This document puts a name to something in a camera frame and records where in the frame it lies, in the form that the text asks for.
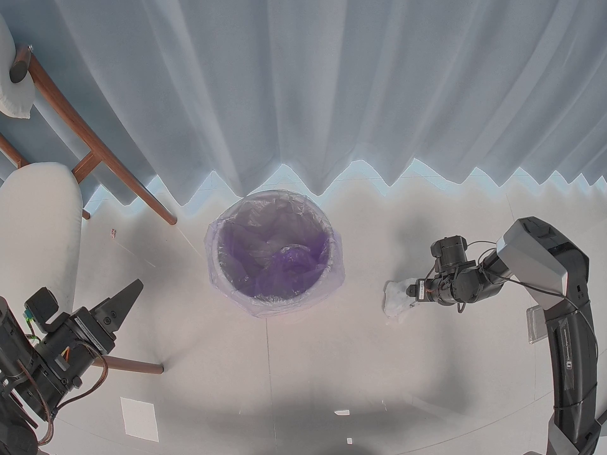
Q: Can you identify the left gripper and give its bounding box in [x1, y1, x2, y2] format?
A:
[35, 306, 118, 390]

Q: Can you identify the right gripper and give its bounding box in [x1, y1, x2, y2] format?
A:
[415, 278, 449, 305]

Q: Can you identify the white paper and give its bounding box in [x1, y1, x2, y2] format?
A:
[382, 275, 423, 319]

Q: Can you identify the purple plastic bag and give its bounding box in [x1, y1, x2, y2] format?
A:
[205, 189, 347, 319]

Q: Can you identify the white trash bin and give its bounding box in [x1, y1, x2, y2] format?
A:
[216, 196, 335, 307]

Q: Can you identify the wooden chair with cream cushions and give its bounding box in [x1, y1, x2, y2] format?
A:
[0, 15, 178, 375]

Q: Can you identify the blue-green curtain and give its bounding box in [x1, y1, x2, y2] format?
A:
[0, 0, 181, 207]

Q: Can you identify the white curtain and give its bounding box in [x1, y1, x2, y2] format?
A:
[45, 0, 607, 203]

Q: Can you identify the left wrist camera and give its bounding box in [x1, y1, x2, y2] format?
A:
[24, 288, 72, 337]

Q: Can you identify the black cable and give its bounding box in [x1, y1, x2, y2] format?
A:
[467, 240, 596, 349]

